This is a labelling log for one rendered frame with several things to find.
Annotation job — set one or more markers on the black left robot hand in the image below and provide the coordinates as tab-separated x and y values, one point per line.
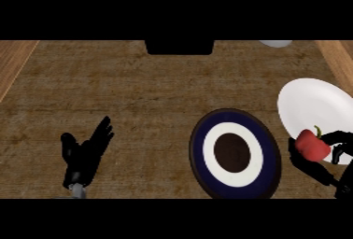
83	157

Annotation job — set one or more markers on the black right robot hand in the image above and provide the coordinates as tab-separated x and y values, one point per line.
317	171

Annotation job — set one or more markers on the red bell pepper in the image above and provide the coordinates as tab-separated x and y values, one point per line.
312	147

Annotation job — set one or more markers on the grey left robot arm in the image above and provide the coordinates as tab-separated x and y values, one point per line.
77	191

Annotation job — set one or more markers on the navy and white ringed plate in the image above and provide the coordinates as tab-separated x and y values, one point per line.
234	154

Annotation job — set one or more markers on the black rectangular appliance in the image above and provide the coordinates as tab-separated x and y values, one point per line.
179	47

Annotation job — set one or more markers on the pale grey round object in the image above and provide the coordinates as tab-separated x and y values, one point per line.
275	43

